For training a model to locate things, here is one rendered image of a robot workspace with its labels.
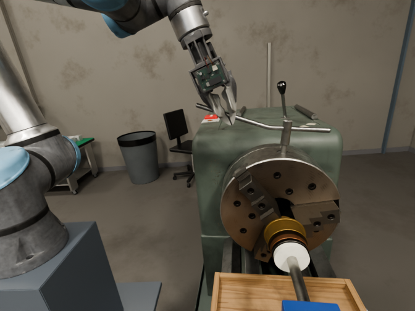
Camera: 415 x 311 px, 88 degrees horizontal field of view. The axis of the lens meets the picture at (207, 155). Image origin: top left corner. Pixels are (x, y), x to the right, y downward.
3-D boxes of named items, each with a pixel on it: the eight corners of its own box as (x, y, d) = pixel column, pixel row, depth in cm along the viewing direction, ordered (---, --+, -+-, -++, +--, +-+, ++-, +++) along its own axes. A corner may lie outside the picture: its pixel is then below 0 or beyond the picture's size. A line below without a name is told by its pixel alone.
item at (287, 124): (285, 161, 58) (291, 119, 54) (286, 165, 56) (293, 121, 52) (276, 160, 58) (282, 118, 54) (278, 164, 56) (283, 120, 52)
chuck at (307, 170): (220, 231, 73) (224, 143, 62) (316, 241, 69) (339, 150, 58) (217, 251, 65) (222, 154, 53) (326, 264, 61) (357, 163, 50)
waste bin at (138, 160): (166, 169, 371) (159, 129, 347) (157, 185, 317) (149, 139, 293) (134, 171, 374) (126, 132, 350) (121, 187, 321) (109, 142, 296)
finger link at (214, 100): (218, 134, 50) (202, 96, 47) (220, 128, 55) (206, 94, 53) (231, 129, 49) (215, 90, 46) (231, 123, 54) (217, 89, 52)
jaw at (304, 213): (286, 197, 59) (333, 190, 56) (289, 212, 60) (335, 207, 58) (297, 223, 48) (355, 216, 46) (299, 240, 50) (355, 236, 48)
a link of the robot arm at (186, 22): (175, 28, 49) (207, 9, 47) (184, 47, 51) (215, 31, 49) (165, 20, 42) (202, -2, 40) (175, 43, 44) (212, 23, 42)
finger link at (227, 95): (231, 129, 49) (215, 90, 46) (231, 123, 54) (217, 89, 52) (244, 124, 48) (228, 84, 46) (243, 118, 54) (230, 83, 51)
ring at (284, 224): (262, 210, 52) (267, 236, 43) (303, 210, 50) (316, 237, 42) (262, 240, 55) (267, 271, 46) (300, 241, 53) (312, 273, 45)
